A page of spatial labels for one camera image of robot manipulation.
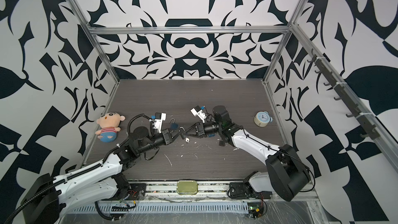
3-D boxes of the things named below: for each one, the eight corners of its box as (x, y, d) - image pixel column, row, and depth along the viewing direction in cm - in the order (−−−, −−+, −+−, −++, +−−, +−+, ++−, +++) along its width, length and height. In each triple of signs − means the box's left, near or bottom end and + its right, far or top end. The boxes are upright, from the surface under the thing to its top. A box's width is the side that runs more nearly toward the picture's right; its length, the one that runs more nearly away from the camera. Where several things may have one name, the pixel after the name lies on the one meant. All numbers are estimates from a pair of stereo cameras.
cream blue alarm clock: (255, 127, 97) (257, 123, 94) (252, 114, 103) (253, 110, 100) (271, 127, 97) (274, 123, 94) (267, 114, 103) (270, 111, 100)
